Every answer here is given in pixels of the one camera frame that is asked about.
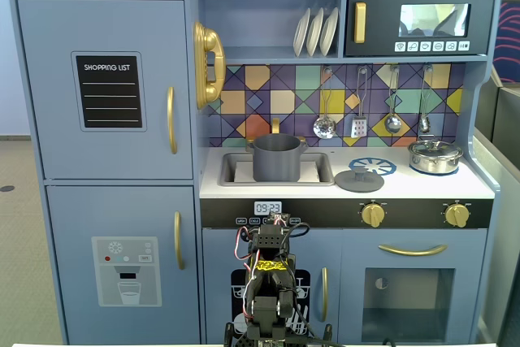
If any black control panel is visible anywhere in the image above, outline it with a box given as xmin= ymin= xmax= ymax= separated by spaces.
xmin=200 ymin=197 xmax=495 ymax=231

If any gray plastic lid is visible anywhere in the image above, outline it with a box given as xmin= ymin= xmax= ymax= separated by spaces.
xmin=334 ymin=166 xmax=386 ymax=193

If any gray plastic pot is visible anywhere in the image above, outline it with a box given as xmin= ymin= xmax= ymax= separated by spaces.
xmin=245 ymin=133 xmax=308 ymax=183

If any steel pot lid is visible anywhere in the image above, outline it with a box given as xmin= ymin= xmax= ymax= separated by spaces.
xmin=409 ymin=135 xmax=463 ymax=157

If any black shopping list board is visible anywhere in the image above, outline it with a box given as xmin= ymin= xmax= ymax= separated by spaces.
xmin=71 ymin=51 xmax=148 ymax=132

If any steel pot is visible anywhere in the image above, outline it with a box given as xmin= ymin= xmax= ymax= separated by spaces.
xmin=408 ymin=146 xmax=465 ymax=174

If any gold dishwasher handle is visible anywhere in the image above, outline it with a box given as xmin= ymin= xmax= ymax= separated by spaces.
xmin=320 ymin=267 xmax=330 ymax=323

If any gray sink basin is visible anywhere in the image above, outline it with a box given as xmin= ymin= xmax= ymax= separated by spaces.
xmin=218 ymin=151 xmax=336 ymax=188

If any blue dishwasher door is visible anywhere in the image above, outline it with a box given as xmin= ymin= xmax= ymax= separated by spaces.
xmin=201 ymin=228 xmax=343 ymax=345

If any blue oven door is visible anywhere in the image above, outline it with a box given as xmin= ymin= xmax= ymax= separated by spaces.
xmin=340 ymin=229 xmax=488 ymax=345

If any gold stove knob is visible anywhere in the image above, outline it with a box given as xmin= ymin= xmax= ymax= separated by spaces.
xmin=444 ymin=202 xmax=473 ymax=229
xmin=360 ymin=202 xmax=388 ymax=228

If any gray partition panel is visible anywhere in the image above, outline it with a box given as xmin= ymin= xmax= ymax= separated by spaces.
xmin=472 ymin=66 xmax=520 ymax=347

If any steel spoon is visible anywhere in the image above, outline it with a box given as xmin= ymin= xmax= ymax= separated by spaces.
xmin=418 ymin=64 xmax=434 ymax=134

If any black microwave door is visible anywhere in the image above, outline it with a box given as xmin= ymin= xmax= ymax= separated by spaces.
xmin=344 ymin=0 xmax=497 ymax=58

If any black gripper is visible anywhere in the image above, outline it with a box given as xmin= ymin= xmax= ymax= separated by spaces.
xmin=248 ymin=213 xmax=304 ymax=261

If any gold fridge door handle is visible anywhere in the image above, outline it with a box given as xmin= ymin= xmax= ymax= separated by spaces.
xmin=173 ymin=210 xmax=186 ymax=271
xmin=166 ymin=85 xmax=180 ymax=156

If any gold microwave handle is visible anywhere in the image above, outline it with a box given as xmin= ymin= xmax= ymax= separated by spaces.
xmin=353 ymin=2 xmax=367 ymax=45

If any digital clock display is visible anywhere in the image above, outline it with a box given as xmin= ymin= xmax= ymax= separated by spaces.
xmin=253 ymin=201 xmax=284 ymax=217

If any blue fridge door with board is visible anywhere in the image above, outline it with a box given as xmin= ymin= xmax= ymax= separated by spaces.
xmin=16 ymin=0 xmax=194 ymax=180

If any white plate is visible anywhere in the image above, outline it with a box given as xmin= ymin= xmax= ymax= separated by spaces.
xmin=305 ymin=7 xmax=325 ymax=58
xmin=292 ymin=7 xmax=312 ymax=58
xmin=318 ymin=7 xmax=340 ymax=57

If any blue toy kitchen cabinet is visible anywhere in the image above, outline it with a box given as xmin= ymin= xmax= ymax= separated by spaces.
xmin=7 ymin=0 xmax=505 ymax=346

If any steel ladle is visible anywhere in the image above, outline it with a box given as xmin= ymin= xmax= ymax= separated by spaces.
xmin=383 ymin=64 xmax=404 ymax=135

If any gold oven handle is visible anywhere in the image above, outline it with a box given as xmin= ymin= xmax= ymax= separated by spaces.
xmin=377 ymin=243 xmax=449 ymax=258

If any gold toy telephone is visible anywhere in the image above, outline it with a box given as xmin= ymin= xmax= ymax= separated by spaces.
xmin=193 ymin=20 xmax=228 ymax=111

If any blue fridge door with dispenser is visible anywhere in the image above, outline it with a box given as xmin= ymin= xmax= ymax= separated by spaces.
xmin=45 ymin=184 xmax=202 ymax=345

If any steel skimmer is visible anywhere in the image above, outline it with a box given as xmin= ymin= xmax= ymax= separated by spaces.
xmin=312 ymin=64 xmax=337 ymax=141

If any steel slotted spatula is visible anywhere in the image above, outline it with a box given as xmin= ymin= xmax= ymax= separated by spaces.
xmin=350 ymin=65 xmax=371 ymax=139

